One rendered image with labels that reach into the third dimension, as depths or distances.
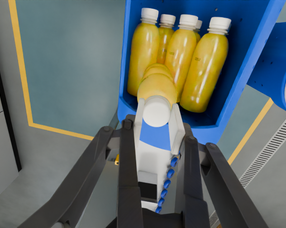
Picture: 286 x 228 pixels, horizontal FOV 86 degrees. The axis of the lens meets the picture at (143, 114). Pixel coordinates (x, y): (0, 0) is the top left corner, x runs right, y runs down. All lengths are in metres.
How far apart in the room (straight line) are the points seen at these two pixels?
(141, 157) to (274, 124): 1.63
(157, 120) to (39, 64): 1.75
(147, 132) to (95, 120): 1.56
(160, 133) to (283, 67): 0.42
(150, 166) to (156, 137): 0.50
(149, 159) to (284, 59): 0.61
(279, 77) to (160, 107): 0.46
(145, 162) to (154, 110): 0.59
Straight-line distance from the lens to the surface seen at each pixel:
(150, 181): 0.80
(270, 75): 0.64
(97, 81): 1.65
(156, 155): 0.75
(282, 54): 0.63
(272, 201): 3.07
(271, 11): 0.32
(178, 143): 0.16
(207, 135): 0.33
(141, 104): 0.19
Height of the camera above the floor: 1.48
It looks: 62 degrees down
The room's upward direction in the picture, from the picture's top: 170 degrees counter-clockwise
